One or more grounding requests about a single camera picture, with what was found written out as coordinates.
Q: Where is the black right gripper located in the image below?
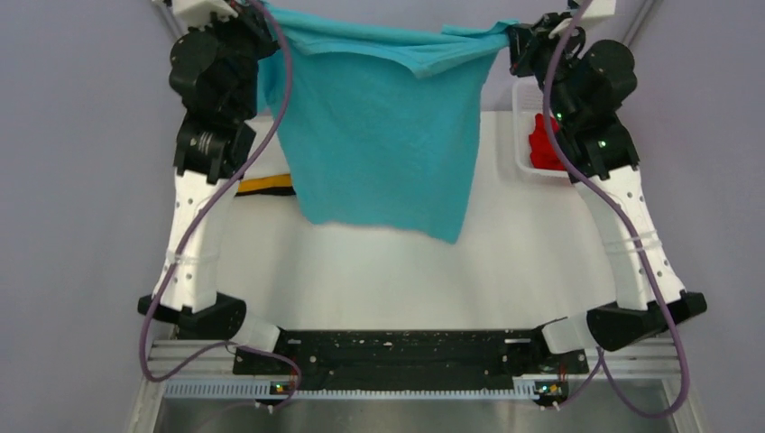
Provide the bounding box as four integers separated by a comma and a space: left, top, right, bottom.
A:
507, 11, 587, 128

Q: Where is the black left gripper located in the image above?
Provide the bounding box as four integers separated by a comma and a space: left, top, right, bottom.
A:
187, 0, 281, 120

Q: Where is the turquoise t-shirt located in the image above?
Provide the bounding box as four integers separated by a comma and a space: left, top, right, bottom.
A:
257, 6, 510, 244

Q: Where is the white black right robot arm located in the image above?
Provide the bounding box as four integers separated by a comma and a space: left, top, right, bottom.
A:
507, 13, 707, 372

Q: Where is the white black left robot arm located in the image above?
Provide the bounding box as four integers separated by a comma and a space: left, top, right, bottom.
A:
137, 1, 290, 373

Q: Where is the white plastic laundry basket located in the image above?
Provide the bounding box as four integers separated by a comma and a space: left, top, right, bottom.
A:
512, 78, 569, 184

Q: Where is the red t-shirt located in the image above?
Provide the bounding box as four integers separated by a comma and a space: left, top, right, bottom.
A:
528, 113, 566, 171

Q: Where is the yellow folded t-shirt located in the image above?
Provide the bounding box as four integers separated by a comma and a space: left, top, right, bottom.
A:
237, 174, 292, 191

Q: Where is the black folded t-shirt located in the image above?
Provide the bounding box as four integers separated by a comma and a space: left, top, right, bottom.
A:
235, 186, 296, 197

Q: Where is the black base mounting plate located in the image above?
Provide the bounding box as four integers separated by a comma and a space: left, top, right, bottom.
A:
233, 329, 589, 392

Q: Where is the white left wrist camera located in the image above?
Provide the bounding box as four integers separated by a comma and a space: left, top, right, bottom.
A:
152, 0, 237, 22

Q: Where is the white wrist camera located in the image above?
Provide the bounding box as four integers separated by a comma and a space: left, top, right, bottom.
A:
152, 0, 237, 22
548, 0, 616, 39

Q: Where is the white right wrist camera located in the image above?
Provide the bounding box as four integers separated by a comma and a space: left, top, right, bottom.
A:
548, 0, 616, 39

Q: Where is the aluminium frame post right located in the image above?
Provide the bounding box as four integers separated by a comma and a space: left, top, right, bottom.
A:
621, 0, 663, 47

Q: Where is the aluminium rail right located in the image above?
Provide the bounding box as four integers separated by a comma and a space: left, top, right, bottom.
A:
512, 337, 681, 381

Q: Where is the white cable duct strip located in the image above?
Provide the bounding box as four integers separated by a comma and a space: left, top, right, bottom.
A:
164, 378, 539, 401

